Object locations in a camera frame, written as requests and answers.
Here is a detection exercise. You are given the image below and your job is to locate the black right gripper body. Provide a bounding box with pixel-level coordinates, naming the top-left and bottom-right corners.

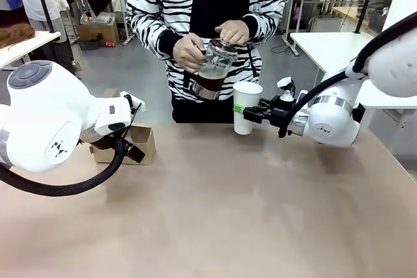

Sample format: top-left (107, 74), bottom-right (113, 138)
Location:
top-left (267, 94), bottom-right (296, 130)

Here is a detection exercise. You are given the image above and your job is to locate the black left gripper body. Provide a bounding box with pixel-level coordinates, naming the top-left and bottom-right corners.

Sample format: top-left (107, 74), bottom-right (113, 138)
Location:
top-left (79, 124), bottom-right (130, 154)

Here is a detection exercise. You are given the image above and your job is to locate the brown cardboard cup carrier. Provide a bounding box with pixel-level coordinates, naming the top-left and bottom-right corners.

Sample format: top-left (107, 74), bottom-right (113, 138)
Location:
top-left (89, 88), bottom-right (157, 166)

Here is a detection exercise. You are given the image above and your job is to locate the tall white paper cup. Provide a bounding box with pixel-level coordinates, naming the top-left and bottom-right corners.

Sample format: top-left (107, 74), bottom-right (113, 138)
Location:
top-left (232, 81), bottom-right (264, 135)

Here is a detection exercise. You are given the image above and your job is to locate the glass french press with coffee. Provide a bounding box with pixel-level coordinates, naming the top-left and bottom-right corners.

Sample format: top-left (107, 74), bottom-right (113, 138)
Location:
top-left (191, 38), bottom-right (239, 101)

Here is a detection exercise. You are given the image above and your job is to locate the person's right forearm zebra sleeve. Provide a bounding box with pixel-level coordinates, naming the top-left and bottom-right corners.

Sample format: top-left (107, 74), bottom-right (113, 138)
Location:
top-left (126, 0), bottom-right (184, 61)

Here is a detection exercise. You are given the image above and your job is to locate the person's left forearm zebra sleeve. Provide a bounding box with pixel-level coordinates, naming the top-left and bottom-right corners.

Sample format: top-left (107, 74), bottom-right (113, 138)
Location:
top-left (242, 0), bottom-right (287, 45)

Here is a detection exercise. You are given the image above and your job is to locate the white robot base table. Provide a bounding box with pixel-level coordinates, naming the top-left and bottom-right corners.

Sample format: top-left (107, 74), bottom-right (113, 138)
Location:
top-left (355, 78), bottom-right (417, 161)

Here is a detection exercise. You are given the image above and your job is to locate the person's left hand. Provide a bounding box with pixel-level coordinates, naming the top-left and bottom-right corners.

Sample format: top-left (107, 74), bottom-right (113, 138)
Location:
top-left (214, 19), bottom-right (251, 46)

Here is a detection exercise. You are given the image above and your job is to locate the person's right hand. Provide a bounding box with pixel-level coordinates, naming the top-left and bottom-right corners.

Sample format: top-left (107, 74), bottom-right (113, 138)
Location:
top-left (172, 33), bottom-right (208, 74)

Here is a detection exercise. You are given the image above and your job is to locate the brown cardboard box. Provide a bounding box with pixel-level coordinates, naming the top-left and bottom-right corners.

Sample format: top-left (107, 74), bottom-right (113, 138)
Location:
top-left (77, 14), bottom-right (120, 51)

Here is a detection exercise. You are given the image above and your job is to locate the white side table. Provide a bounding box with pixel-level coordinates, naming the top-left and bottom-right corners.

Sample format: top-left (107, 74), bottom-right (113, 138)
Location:
top-left (0, 30), bottom-right (62, 71)

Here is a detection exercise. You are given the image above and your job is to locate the brown furry cloth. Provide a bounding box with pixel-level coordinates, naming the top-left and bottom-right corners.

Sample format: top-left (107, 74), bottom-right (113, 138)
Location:
top-left (0, 25), bottom-right (36, 49)

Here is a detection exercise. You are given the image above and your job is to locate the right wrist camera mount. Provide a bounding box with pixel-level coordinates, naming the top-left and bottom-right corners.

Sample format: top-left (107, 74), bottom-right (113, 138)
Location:
top-left (276, 76), bottom-right (297, 104)

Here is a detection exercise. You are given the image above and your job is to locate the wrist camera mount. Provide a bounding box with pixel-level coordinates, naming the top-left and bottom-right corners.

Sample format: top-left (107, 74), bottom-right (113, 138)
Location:
top-left (119, 90), bottom-right (146, 113)
top-left (276, 76), bottom-right (297, 104)

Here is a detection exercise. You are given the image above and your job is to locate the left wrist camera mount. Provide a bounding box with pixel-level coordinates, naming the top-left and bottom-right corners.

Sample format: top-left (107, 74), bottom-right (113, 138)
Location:
top-left (119, 90), bottom-right (146, 113)

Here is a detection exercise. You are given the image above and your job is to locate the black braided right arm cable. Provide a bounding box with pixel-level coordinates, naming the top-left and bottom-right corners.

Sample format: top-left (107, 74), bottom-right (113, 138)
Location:
top-left (278, 10), bottom-right (417, 139)

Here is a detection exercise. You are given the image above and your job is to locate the black wire basket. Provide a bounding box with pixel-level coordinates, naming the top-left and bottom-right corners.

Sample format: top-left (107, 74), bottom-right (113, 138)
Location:
top-left (366, 7), bottom-right (391, 32)

